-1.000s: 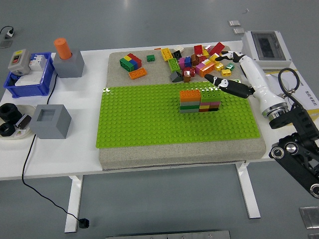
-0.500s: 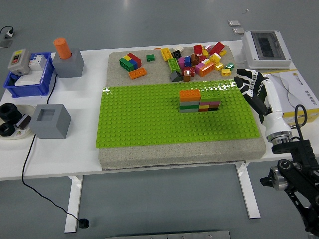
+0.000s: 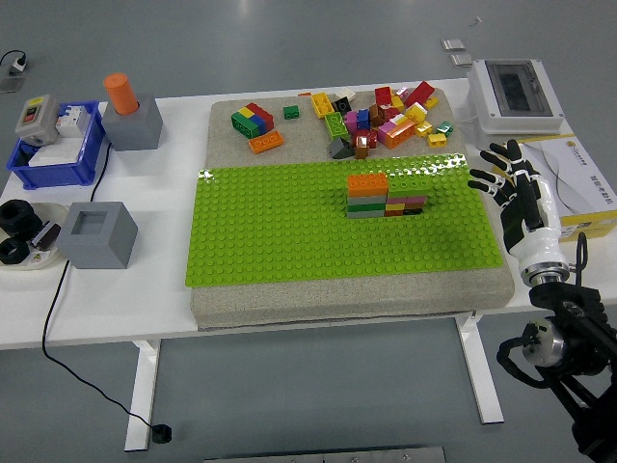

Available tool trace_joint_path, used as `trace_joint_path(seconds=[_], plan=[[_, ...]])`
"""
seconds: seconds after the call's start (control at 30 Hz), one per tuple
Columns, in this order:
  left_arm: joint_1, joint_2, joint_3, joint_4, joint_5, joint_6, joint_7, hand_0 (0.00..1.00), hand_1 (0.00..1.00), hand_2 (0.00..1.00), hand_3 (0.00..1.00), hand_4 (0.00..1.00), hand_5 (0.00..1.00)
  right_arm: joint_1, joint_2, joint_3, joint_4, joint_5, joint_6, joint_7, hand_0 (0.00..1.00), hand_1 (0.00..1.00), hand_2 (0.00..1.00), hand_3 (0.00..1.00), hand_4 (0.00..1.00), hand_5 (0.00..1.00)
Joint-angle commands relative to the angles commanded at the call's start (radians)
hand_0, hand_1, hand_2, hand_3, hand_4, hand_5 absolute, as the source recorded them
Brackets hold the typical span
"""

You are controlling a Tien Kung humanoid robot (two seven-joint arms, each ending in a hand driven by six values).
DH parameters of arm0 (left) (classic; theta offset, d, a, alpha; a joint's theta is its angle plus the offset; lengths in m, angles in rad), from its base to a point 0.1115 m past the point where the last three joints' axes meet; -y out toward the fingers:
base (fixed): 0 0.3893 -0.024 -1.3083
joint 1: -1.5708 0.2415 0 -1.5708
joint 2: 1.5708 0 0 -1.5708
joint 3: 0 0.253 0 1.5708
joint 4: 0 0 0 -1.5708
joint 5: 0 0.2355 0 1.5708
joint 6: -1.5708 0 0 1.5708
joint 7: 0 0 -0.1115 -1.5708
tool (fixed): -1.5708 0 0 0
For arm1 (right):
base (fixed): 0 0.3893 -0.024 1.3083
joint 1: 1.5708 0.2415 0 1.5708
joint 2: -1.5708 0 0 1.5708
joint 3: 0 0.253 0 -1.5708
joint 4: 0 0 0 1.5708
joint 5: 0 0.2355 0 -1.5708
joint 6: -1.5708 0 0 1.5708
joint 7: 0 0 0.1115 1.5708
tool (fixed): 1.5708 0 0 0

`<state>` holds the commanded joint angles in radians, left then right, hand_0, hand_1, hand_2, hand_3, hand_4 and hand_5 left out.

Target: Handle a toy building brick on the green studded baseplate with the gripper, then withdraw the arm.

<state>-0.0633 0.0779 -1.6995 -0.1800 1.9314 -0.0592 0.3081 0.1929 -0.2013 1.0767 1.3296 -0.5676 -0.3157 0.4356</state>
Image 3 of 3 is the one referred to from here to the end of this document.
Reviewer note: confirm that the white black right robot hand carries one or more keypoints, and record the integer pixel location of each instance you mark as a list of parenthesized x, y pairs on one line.
[(540, 241)]

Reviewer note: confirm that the light green toy brick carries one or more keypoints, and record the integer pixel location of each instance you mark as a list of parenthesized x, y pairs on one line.
[(407, 185), (336, 125)]

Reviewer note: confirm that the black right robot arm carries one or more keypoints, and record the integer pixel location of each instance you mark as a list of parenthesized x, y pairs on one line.
[(578, 313)]

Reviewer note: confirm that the black toy brick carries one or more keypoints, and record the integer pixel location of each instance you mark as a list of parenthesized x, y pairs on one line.
[(413, 211), (342, 106)]

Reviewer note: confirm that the magenta toy brick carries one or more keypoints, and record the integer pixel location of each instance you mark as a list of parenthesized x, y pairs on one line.
[(415, 201), (351, 121), (384, 131)]

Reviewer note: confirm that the small yellow toy brick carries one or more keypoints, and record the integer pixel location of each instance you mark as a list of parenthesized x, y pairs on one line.
[(431, 102), (436, 140)]

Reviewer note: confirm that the small green toy brick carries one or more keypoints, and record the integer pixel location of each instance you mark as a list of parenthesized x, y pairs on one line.
[(445, 127)]

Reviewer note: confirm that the shiny yellow toy brick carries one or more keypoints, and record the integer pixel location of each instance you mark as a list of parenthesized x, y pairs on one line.
[(423, 128)]

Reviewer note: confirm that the large orange toy brick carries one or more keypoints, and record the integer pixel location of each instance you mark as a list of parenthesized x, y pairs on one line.
[(400, 134)]

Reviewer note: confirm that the grey toy brick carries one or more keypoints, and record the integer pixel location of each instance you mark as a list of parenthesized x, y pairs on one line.
[(367, 200), (365, 215)]

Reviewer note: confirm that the dark green toy brick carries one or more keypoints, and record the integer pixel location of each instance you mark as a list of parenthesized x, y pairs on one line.
[(242, 124), (366, 208)]

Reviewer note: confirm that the long red toy brick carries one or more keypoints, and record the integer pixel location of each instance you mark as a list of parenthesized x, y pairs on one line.
[(419, 93)]

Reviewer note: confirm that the red white toy brick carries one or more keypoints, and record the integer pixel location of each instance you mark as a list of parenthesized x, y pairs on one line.
[(393, 113)]

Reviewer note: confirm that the brown toy brick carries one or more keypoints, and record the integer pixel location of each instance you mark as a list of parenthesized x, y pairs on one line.
[(363, 152), (376, 115)]

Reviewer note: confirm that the small pink toy brick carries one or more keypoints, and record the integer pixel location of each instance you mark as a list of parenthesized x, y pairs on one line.
[(402, 91)]

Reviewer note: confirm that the shiny red toy brick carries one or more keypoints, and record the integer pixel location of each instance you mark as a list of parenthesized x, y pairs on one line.
[(361, 137)]

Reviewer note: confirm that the blue toy brick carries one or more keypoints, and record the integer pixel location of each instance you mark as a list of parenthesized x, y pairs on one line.
[(264, 123), (363, 119)]

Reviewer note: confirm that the dark grey sloped brick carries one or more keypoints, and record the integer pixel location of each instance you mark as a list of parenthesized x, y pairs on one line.
[(340, 148)]

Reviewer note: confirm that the white toy piece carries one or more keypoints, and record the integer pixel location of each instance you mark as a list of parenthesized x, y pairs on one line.
[(346, 95)]

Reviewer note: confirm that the green studded baseplate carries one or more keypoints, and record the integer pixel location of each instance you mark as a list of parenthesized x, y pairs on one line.
[(289, 231)]

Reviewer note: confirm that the long yellow toy brick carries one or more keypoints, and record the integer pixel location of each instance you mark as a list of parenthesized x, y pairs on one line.
[(322, 105)]

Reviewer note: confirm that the small dark green brick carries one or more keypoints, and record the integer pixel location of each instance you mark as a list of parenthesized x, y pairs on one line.
[(290, 112)]

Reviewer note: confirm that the yellow white cardboard box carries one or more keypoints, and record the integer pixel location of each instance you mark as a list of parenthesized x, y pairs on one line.
[(588, 159)]

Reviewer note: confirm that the white table leg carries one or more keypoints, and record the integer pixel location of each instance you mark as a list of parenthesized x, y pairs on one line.
[(482, 376), (142, 395)]

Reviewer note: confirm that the grey-brown mat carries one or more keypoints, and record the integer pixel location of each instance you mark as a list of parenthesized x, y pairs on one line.
[(337, 301)]

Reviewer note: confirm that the long metal floor plate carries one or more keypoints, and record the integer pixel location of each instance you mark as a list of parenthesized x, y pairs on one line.
[(323, 455)]

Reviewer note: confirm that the grey block with round hole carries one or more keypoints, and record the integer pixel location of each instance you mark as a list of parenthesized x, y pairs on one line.
[(135, 130)]

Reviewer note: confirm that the black plug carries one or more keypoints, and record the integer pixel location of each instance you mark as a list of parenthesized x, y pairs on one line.
[(162, 432)]

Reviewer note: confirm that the grey block with square recess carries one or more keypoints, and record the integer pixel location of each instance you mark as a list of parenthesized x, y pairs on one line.
[(96, 248)]

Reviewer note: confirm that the orange cylinder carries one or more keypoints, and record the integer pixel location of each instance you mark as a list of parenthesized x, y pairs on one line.
[(120, 94)]

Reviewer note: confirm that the white circuit breaker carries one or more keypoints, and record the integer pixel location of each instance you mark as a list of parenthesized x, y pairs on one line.
[(72, 120)]

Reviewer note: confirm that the blue plastic bin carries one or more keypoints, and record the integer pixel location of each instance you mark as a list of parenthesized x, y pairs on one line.
[(53, 176)]

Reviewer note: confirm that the white plate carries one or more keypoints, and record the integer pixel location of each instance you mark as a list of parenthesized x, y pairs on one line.
[(48, 260)]

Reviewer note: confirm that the small brown white part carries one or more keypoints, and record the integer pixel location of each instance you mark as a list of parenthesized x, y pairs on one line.
[(46, 235)]

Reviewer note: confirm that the white flat box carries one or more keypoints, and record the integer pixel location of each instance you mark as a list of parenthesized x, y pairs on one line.
[(54, 153)]

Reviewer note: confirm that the white floor socket plug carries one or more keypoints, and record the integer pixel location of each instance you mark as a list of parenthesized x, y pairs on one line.
[(18, 63)]

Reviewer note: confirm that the white electrical enclosure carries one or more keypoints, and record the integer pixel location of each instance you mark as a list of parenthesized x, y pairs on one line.
[(516, 89)]

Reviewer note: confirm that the grey switch box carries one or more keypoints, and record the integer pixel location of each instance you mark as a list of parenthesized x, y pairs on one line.
[(36, 118)]

